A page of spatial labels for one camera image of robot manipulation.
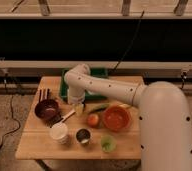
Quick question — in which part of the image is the white dish brush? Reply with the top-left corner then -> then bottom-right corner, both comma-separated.
53,108 -> 76,125

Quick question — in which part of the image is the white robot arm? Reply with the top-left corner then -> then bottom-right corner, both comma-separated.
64,64 -> 192,171

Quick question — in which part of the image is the small metal cup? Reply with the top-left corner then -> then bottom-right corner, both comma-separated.
76,129 -> 91,145

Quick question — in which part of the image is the white paper cup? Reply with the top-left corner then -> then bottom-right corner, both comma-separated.
49,123 -> 69,144

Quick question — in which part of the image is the green plastic cup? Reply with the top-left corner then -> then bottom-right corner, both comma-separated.
100,135 -> 116,153

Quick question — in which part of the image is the orange fruit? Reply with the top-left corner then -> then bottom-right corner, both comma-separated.
87,114 -> 100,128

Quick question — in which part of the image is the dark purple bowl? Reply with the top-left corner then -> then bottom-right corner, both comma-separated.
35,99 -> 59,121

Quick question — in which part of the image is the wooden folding table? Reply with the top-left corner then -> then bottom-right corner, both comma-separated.
15,75 -> 147,161

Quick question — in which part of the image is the orange bowl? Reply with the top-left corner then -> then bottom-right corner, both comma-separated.
102,106 -> 131,132

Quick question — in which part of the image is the green plastic tray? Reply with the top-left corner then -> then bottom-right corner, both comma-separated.
59,68 -> 108,101

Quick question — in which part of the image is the yellow corn cob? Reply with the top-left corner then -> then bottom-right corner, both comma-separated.
119,104 -> 131,109

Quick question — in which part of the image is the black floor cable left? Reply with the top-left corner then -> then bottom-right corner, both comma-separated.
0,74 -> 23,167

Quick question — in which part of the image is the black hanging cable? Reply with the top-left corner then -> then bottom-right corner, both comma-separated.
108,10 -> 146,76

